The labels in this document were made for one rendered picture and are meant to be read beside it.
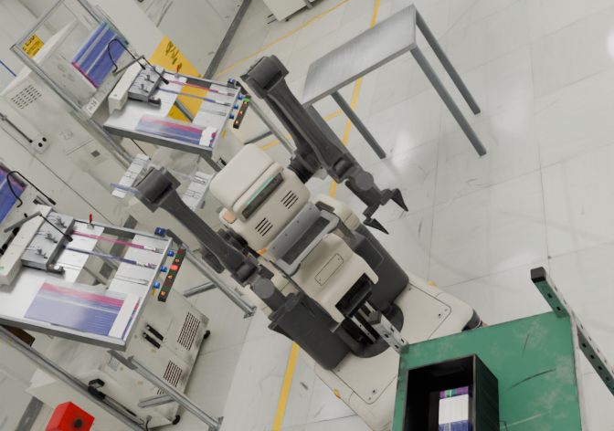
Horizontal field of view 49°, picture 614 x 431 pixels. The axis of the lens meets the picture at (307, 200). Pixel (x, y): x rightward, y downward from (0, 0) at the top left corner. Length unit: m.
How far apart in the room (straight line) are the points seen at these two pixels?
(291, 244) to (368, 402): 0.79
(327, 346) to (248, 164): 1.01
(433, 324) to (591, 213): 0.91
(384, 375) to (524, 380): 1.23
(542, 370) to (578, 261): 1.50
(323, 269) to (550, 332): 0.98
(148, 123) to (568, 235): 2.62
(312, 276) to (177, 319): 1.82
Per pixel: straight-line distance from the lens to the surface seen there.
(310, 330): 2.75
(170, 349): 3.97
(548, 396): 1.54
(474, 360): 1.52
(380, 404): 2.69
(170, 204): 1.82
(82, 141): 4.58
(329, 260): 2.36
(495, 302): 3.07
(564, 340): 1.60
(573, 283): 2.97
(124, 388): 3.72
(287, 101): 1.89
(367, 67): 3.50
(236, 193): 2.08
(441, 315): 2.76
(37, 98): 4.51
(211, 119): 4.47
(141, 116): 4.48
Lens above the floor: 2.19
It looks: 29 degrees down
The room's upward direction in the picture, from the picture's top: 42 degrees counter-clockwise
